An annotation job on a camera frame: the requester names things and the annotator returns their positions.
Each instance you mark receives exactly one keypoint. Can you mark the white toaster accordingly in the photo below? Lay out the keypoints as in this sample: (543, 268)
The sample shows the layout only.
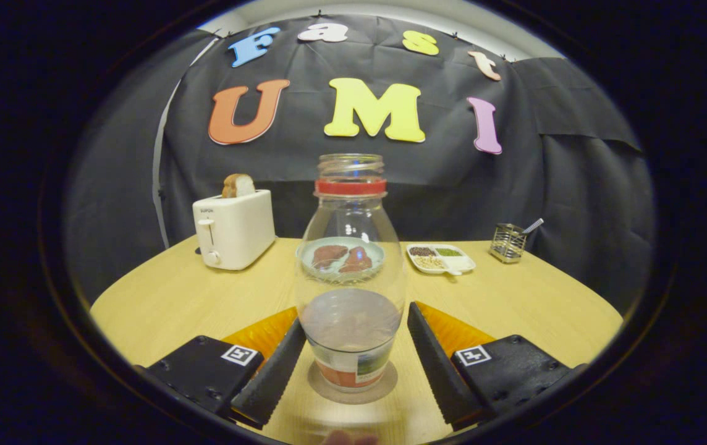
(239, 235)

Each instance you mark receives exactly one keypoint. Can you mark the clear juice bottle red label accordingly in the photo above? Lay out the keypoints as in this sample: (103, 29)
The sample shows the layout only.
(350, 321)

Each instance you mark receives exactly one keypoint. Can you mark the metal spoon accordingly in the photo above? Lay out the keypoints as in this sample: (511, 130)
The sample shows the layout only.
(534, 225)

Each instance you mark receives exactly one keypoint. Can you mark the metal mesh holder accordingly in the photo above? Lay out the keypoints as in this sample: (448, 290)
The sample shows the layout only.
(507, 244)

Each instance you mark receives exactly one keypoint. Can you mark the round brown coaster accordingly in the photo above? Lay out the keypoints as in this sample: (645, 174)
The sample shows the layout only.
(385, 389)

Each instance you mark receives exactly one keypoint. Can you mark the white divided spice tray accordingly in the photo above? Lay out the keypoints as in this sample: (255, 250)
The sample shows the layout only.
(461, 262)

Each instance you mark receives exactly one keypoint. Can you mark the bread slice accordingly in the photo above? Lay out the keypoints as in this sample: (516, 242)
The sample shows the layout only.
(239, 185)

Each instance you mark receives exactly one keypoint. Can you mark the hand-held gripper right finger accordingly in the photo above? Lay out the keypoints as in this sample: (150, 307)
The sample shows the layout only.
(440, 371)

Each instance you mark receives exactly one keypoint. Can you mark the light green plate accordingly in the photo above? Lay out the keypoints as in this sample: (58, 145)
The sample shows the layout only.
(341, 241)

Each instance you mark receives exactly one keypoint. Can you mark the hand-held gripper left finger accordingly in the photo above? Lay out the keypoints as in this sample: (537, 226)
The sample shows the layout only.
(273, 377)

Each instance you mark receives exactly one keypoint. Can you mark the brown meat slice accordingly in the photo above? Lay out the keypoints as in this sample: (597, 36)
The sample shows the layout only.
(329, 254)
(358, 261)

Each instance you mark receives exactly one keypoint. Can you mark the wooden table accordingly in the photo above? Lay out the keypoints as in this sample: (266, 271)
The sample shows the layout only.
(162, 309)

